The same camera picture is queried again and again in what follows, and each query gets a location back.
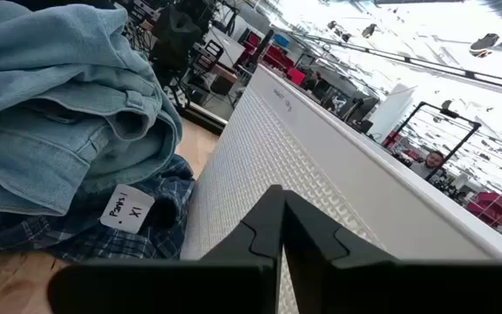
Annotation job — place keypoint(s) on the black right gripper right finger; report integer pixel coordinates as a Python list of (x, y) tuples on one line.
[(364, 288)]

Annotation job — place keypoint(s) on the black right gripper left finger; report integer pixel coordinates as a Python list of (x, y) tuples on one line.
[(233, 283)]

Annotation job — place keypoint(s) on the white label reading Pants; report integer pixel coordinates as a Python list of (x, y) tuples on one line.
[(126, 209)]

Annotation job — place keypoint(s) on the light blue denim jeans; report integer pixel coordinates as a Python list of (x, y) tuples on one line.
[(37, 157)]

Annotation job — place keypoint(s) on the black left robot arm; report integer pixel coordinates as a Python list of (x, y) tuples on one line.
[(174, 39)]

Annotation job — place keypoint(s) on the person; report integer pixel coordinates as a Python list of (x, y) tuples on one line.
[(429, 165), (314, 83)]

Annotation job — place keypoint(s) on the white plastic mesh basket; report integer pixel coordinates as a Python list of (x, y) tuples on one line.
[(320, 152)]

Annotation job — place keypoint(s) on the red storage bin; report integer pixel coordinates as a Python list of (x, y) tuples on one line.
[(275, 56), (493, 207), (296, 76)]

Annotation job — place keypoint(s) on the black metal table frame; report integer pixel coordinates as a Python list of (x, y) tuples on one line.
[(203, 118)]

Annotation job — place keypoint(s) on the black metal rig frame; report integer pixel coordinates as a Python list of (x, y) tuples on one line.
[(449, 113)]

